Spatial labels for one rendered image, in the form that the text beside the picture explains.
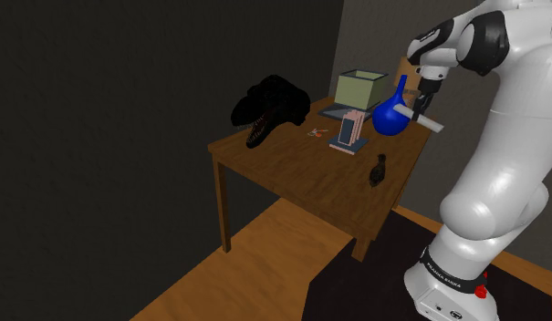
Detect white stick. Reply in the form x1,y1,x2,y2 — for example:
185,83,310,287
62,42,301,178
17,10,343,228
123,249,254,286
392,104,446,133

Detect blue round vase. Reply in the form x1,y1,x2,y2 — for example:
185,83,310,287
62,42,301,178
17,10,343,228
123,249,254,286
371,74,412,137

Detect green open box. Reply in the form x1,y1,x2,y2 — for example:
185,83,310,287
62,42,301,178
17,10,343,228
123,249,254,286
334,67,390,112

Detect pink and blue box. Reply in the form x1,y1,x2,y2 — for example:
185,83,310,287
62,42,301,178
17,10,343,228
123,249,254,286
327,109,370,156

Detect grey flat laptop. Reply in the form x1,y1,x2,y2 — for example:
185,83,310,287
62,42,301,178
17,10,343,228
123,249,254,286
318,102,374,122

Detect dark brown small figure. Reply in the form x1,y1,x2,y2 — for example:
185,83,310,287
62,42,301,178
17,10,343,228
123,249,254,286
368,152,389,189

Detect brown wooden table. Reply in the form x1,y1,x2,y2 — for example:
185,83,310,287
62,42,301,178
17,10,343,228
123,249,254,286
207,96,435,264

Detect black dinosaur head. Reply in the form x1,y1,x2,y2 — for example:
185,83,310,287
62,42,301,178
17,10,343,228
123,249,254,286
230,73,313,150

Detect dark robot stand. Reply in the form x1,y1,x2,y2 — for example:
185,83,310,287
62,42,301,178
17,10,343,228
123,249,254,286
301,209,552,321

